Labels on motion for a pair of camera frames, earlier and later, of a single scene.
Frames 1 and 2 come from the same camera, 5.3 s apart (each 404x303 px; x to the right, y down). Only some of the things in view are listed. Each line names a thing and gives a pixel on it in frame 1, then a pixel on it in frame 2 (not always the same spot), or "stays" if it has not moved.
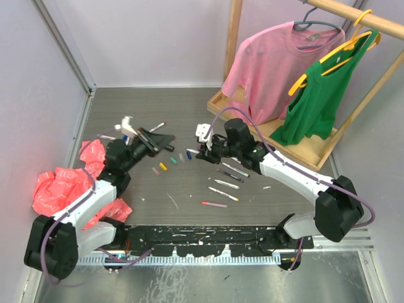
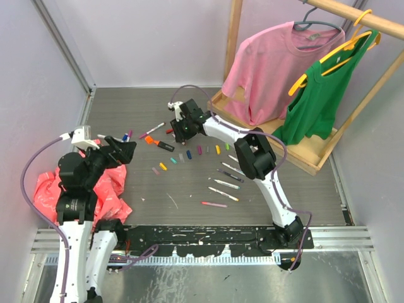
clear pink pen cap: (156, 172) stays
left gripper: (152, 142) -> (116, 153)
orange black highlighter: (170, 148) stays
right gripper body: (220, 148) -> (182, 129)
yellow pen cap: (163, 166) stays
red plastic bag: (54, 188) -> (110, 207)
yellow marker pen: (228, 196) stays
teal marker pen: (227, 185) stays
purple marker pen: (231, 175) stays
